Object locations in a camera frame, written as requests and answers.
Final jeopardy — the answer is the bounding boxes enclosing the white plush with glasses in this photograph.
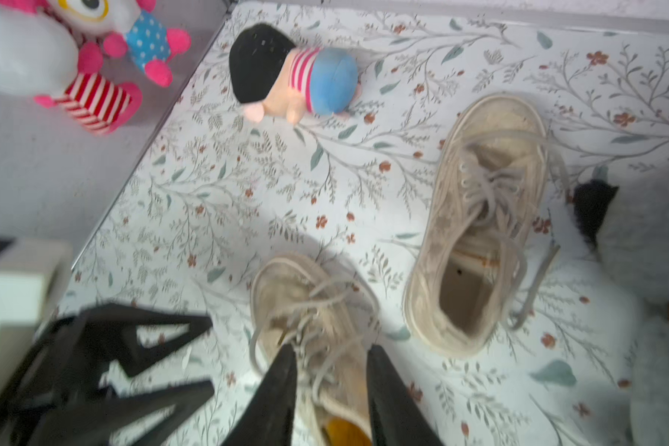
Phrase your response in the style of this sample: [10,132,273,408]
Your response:
[48,0,191,87]

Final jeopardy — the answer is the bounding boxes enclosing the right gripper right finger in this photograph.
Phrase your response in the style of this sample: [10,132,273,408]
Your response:
[366,344,443,446]

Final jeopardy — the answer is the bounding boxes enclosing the beige sneaker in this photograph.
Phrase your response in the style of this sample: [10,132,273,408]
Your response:
[249,254,379,445]
[403,94,571,359]

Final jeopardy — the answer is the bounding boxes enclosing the grey white plush dog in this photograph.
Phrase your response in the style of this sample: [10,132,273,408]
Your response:
[573,165,669,445]

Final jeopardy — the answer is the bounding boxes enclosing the white pink striped plush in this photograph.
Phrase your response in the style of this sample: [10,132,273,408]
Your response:
[0,1,142,135]

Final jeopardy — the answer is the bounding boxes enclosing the black-haired small doll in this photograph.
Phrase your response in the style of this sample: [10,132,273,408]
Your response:
[229,23,362,125]

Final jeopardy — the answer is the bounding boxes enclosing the floral table mat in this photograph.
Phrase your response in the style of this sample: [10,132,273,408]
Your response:
[57,2,669,445]

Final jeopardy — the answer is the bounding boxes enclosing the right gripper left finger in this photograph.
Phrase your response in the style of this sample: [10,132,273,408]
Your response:
[222,345,297,446]

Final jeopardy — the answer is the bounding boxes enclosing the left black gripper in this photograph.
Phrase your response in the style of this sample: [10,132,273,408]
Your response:
[0,236,216,446]

